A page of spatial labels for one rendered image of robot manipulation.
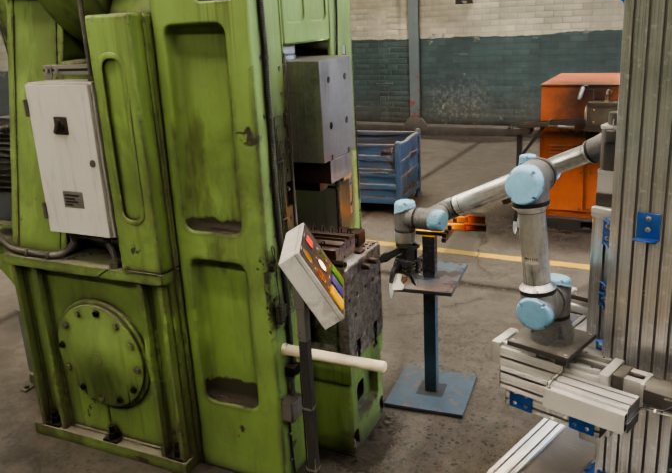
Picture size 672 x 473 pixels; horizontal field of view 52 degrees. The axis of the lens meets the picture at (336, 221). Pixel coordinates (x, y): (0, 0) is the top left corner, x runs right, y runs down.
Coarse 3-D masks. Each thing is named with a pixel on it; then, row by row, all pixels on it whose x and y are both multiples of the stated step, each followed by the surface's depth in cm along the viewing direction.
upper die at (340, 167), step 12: (348, 156) 296; (300, 168) 288; (312, 168) 285; (324, 168) 283; (336, 168) 287; (348, 168) 297; (300, 180) 290; (312, 180) 287; (324, 180) 285; (336, 180) 288
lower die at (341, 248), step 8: (312, 232) 312; (320, 232) 314; (328, 232) 313; (336, 232) 313; (320, 240) 304; (328, 240) 303; (336, 240) 302; (344, 240) 300; (352, 240) 307; (328, 248) 296; (336, 248) 295; (344, 248) 300; (352, 248) 308; (328, 256) 294; (336, 256) 293
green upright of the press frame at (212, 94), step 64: (192, 0) 252; (256, 0) 248; (192, 64) 267; (256, 64) 252; (192, 128) 275; (256, 128) 256; (192, 192) 283; (256, 192) 263; (192, 256) 285; (256, 256) 271; (192, 320) 296; (256, 320) 281; (256, 384) 298; (256, 448) 301
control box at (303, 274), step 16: (304, 224) 257; (288, 240) 248; (304, 240) 243; (288, 256) 229; (304, 256) 231; (320, 256) 252; (288, 272) 228; (304, 272) 228; (304, 288) 230; (320, 288) 230; (320, 304) 232; (336, 304) 233; (320, 320) 233; (336, 320) 233
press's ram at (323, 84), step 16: (288, 64) 271; (304, 64) 268; (320, 64) 266; (336, 64) 279; (288, 80) 273; (304, 80) 270; (320, 80) 268; (336, 80) 280; (304, 96) 272; (320, 96) 269; (336, 96) 281; (352, 96) 295; (304, 112) 274; (320, 112) 271; (336, 112) 282; (352, 112) 297; (304, 128) 276; (320, 128) 273; (336, 128) 284; (352, 128) 298; (304, 144) 278; (320, 144) 275; (336, 144) 285; (352, 144) 299; (304, 160) 280; (320, 160) 277
